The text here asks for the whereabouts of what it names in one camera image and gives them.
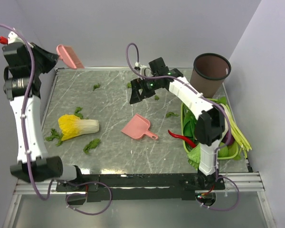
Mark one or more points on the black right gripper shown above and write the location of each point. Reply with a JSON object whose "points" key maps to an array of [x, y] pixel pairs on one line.
{"points": [[137, 84]]}

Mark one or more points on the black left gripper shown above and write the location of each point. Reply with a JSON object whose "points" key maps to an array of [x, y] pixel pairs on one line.
{"points": [[51, 59]]}

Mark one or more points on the pink hand brush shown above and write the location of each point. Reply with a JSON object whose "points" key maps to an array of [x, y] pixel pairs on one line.
{"points": [[69, 57]]}

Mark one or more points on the pink plastic dustpan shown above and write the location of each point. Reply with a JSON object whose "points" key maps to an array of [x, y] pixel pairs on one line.
{"points": [[138, 127]]}

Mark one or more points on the yellow white napa cabbage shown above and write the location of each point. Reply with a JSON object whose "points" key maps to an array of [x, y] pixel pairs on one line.
{"points": [[73, 126]]}

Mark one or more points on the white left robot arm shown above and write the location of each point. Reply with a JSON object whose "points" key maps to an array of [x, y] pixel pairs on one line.
{"points": [[22, 88]]}

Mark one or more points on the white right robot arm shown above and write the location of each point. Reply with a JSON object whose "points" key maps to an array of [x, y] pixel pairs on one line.
{"points": [[210, 127]]}

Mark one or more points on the dark green leafy vegetable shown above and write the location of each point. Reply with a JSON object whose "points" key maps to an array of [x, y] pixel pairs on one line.
{"points": [[189, 124]]}

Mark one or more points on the red chili pepper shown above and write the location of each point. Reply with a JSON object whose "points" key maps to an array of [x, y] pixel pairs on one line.
{"points": [[184, 138]]}

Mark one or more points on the brown plastic trash bin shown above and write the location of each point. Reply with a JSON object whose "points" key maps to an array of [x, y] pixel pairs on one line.
{"points": [[209, 72]]}

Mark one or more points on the green lettuce leaf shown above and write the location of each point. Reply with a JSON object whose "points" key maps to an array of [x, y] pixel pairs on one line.
{"points": [[194, 157]]}

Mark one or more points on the purple onion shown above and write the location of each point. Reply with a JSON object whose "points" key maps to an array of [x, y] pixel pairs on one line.
{"points": [[228, 139]]}

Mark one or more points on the yellow green leek stalks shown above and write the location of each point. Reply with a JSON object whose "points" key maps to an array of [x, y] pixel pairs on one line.
{"points": [[237, 134]]}

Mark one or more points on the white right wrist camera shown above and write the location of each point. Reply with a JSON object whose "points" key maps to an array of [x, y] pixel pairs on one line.
{"points": [[139, 66]]}

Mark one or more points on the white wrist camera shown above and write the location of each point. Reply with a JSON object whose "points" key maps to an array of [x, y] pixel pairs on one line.
{"points": [[139, 66], [11, 38]]}

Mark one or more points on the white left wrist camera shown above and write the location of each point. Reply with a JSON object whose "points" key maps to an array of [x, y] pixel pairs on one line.
{"points": [[11, 38]]}

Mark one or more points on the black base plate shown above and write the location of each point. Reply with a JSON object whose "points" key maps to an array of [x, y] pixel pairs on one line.
{"points": [[99, 187]]}

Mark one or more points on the aluminium frame rail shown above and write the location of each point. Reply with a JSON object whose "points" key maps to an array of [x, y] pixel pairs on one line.
{"points": [[246, 182]]}

